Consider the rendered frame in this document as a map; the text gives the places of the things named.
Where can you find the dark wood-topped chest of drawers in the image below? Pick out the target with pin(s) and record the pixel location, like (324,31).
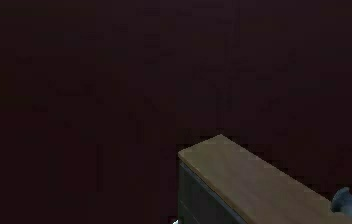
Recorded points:
(237,180)

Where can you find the dark grey round object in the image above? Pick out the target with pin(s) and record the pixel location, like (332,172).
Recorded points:
(349,202)

